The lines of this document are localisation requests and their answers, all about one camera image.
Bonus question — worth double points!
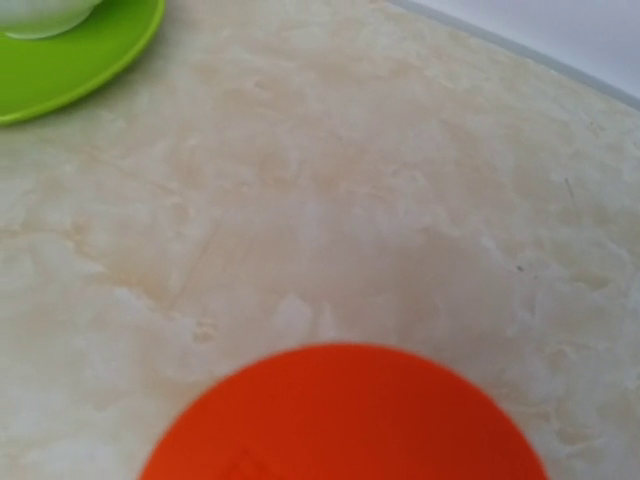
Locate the red pill bottle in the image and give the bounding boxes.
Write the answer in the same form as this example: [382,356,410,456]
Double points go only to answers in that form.
[141,344,546,479]

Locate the green saucer plate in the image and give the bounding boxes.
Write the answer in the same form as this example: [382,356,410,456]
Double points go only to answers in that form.
[1,1,166,126]

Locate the green and white bowl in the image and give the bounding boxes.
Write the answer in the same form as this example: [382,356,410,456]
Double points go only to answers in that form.
[1,0,102,40]

